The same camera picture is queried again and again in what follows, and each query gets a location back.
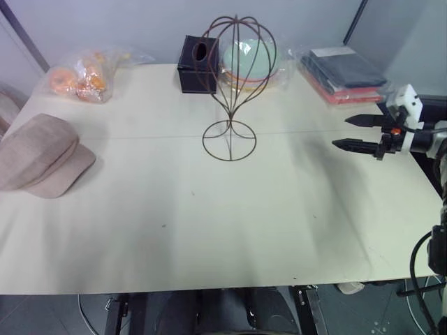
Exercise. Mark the bagged stack of coloured plates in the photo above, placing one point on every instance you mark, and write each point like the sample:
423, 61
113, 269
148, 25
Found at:
244, 57

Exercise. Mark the black table leg frame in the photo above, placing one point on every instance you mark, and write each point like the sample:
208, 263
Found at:
309, 310
117, 314

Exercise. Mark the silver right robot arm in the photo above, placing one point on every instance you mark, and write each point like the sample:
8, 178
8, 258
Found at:
436, 139

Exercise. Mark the bagged stack of dark folders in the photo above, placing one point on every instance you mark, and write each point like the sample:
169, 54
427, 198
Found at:
344, 71

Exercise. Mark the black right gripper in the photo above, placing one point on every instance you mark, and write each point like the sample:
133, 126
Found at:
391, 141

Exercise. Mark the grey wall pillar strip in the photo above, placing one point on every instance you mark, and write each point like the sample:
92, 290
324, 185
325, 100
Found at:
356, 21

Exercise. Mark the clear bag of orange toys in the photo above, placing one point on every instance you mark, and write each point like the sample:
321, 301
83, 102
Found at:
82, 78

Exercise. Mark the white object under table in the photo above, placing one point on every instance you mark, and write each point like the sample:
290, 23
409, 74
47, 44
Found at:
351, 288

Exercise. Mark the beige fabric cap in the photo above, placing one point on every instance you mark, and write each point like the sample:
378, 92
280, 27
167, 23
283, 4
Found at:
38, 153

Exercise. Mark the black tissue box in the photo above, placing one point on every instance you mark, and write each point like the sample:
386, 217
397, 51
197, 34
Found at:
190, 78

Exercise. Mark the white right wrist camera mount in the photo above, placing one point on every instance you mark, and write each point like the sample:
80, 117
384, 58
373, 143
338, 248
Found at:
408, 101

